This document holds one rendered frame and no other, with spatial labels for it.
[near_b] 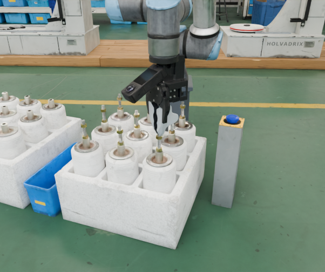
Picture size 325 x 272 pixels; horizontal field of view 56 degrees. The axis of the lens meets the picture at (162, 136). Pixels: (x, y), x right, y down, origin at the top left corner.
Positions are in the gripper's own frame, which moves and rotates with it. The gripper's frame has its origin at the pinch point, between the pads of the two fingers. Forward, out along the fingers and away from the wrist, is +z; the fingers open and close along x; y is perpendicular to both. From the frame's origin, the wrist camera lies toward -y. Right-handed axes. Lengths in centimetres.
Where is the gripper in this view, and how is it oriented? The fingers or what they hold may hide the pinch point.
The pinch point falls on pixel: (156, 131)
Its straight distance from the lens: 81.4
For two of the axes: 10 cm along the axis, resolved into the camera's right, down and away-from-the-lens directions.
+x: -5.6, -3.9, 7.3
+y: 8.3, -2.6, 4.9
